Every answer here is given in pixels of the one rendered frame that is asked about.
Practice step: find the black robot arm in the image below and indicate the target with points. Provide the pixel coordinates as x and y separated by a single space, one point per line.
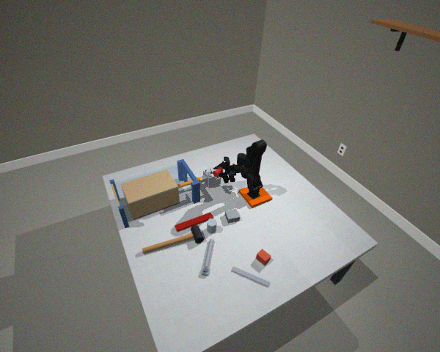
249 166

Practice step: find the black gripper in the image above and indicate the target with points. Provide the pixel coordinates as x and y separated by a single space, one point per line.
226 165

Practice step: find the grey cylinder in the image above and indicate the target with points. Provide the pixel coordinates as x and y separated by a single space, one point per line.
211 226

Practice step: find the black-headed mallet with wooden handle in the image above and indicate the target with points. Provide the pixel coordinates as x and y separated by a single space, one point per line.
195 234

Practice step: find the grey flat bar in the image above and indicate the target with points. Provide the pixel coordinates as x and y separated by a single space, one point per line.
251 276

